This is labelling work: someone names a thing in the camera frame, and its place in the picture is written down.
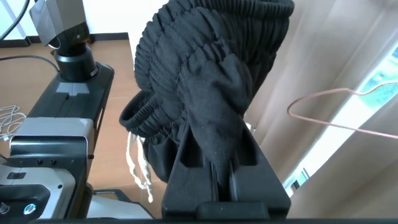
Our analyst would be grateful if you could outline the black shorts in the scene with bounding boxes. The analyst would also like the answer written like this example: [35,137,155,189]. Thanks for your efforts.
[119,0,295,203]

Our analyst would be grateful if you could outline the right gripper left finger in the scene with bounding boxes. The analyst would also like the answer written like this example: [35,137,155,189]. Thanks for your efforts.
[161,124,219,218]

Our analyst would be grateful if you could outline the white cable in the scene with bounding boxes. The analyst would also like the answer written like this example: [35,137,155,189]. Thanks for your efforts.
[0,105,27,141]

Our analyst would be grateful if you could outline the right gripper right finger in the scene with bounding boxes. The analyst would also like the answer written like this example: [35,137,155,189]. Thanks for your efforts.
[230,123,292,218]

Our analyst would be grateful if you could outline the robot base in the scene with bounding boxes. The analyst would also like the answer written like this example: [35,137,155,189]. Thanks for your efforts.
[0,62,156,220]

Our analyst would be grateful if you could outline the window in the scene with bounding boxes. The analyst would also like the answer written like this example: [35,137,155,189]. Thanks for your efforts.
[282,46,398,198]

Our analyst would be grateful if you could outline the pink clothes hanger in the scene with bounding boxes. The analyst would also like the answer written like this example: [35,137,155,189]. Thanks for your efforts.
[287,81,398,140]

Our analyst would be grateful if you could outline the black cable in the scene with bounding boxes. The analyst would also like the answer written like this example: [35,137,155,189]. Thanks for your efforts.
[0,54,60,73]
[0,0,31,41]

